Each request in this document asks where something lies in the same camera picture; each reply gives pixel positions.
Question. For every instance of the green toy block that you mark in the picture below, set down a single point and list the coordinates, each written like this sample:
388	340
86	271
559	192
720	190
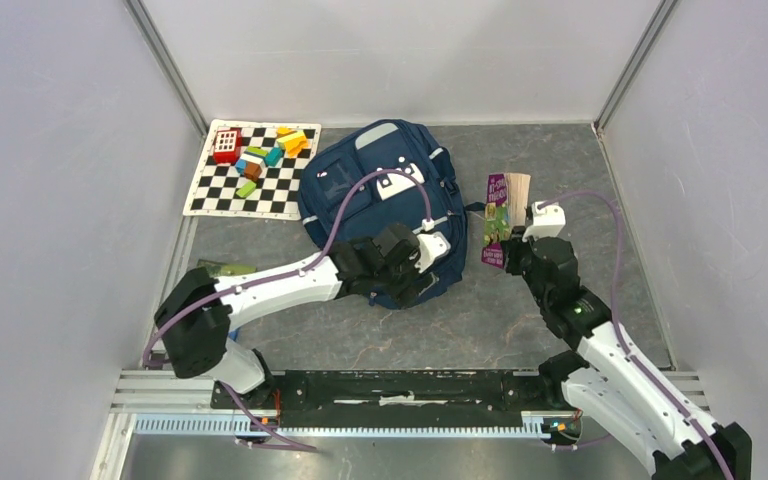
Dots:
246	188

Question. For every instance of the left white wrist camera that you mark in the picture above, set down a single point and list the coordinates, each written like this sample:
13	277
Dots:
433	246

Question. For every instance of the red grid toy block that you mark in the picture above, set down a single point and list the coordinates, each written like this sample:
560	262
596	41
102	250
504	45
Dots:
227	146

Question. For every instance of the yellow orange toy blocks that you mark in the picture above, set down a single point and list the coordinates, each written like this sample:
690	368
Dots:
292	142

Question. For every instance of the purple Treehouse book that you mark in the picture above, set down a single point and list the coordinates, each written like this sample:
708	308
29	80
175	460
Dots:
507	198

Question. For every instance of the navy blue student backpack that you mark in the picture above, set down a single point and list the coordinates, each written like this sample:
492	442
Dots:
389	172

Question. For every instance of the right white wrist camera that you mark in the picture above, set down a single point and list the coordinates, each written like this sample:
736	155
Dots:
547	220

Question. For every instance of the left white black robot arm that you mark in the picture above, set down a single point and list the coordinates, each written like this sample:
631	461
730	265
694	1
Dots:
197	318

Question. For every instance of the blue brown toy blocks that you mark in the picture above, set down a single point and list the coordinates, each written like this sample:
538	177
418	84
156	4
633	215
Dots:
253	161

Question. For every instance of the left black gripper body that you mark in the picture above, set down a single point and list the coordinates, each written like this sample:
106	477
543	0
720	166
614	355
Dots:
396	281

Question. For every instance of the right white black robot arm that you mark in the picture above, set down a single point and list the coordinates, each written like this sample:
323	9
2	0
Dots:
604	375

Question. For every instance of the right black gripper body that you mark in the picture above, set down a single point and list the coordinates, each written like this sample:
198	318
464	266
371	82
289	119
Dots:
518	262

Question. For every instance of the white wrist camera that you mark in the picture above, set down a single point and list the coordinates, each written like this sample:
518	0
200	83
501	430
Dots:
547	220
433	246

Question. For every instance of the black white checkered mat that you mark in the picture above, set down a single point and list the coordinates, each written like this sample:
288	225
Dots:
221	190

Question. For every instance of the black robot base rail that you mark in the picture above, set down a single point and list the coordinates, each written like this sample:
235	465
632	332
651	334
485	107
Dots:
413	399

